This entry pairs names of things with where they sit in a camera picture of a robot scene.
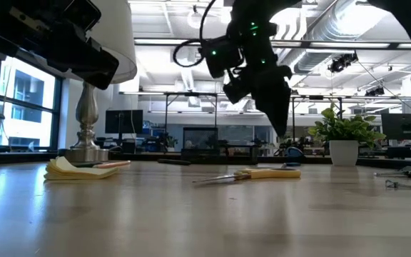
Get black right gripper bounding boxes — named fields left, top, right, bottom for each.
left=223, top=53, right=294, bottom=138

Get orange handled scissors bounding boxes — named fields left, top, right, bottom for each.
left=191, top=168, right=303, bottom=185

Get orange wooden pencil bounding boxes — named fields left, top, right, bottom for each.
left=91, top=160, right=133, bottom=170

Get yellow sticky note pad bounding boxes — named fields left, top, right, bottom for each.
left=44, top=156, right=119, bottom=181

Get black marker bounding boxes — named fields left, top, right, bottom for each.
left=156, top=158, right=193, bottom=166

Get small dark binder clip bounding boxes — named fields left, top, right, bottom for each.
left=384, top=179, right=411, bottom=191

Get black mesh desk organizer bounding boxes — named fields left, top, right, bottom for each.
left=181, top=126, right=260, bottom=166

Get white shade silver table lamp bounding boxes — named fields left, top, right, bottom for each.
left=64, top=0, right=138, bottom=164

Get black computer monitor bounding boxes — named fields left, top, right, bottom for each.
left=380, top=113, right=411, bottom=141
left=105, top=109, right=144, bottom=142

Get overhead LED light bar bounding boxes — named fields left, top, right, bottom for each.
left=133, top=37, right=411, bottom=51

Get green plant white pot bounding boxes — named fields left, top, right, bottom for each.
left=308, top=102, right=387, bottom=168

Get black background rig frame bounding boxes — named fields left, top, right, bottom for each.
left=290, top=94, right=344, bottom=143
left=163, top=91, right=219, bottom=143

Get black rig camera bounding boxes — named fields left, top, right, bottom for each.
left=327, top=52, right=360, bottom=74
left=365, top=86, right=386, bottom=98

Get silver ventilation duct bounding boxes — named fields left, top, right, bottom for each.
left=293, top=0, right=394, bottom=75

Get white ring fixture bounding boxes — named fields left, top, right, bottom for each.
left=186, top=9, right=208, bottom=30

